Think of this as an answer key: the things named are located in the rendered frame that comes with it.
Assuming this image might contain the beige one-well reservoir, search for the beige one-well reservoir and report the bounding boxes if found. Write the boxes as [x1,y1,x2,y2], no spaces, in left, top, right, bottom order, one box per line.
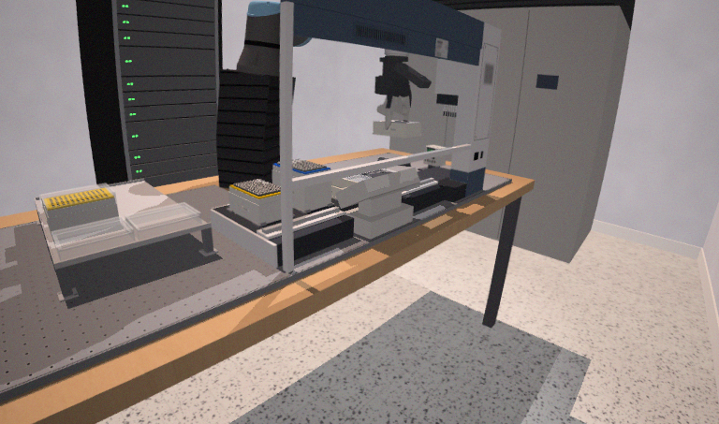
[331,178,357,199]

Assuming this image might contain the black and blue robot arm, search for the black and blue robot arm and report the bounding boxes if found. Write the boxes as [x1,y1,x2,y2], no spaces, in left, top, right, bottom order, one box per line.
[236,1,281,76]

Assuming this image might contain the cream ready button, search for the cream ready button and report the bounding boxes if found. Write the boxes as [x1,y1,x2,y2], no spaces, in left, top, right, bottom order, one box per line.
[418,155,447,170]

